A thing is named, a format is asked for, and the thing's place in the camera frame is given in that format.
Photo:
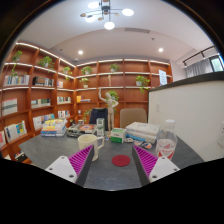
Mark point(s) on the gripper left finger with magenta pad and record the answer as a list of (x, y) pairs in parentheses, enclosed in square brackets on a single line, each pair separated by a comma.
[(75, 167)]

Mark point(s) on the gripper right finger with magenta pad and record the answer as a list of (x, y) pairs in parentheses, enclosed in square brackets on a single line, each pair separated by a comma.
[(151, 168)]

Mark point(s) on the clear plastic water bottle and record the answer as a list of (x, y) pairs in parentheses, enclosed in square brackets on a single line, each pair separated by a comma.
[(167, 140)]

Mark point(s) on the red round coaster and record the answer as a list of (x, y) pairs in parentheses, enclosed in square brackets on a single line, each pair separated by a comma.
[(121, 160)]

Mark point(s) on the cream ceramic mug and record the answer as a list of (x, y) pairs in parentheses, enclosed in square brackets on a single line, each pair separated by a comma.
[(86, 140)]

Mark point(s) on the dark flat box with disc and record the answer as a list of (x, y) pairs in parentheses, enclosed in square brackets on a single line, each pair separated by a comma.
[(80, 129)]

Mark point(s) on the stack of colourful books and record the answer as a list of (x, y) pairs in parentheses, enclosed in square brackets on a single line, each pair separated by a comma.
[(54, 128)]

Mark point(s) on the green and white box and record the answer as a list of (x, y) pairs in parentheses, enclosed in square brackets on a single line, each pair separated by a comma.
[(118, 135)]

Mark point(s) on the clear glass tumbler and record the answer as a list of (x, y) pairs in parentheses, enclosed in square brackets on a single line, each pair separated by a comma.
[(100, 126)]

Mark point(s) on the beige chair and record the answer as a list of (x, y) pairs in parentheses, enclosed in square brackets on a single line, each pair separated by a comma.
[(130, 115)]

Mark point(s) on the dark blue chair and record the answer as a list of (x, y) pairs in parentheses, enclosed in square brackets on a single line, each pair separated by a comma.
[(99, 113)]

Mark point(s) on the wooden artist mannequin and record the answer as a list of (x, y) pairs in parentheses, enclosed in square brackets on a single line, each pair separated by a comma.
[(111, 104)]

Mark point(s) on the white partition counter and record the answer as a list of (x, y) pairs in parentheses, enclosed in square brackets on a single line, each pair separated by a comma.
[(196, 104)]

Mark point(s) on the ceiling lamp with round bulbs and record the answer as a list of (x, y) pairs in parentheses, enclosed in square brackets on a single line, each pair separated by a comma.
[(101, 9)]

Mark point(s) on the wooden wall bookshelf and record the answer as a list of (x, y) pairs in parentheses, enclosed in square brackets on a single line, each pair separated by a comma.
[(36, 84)]

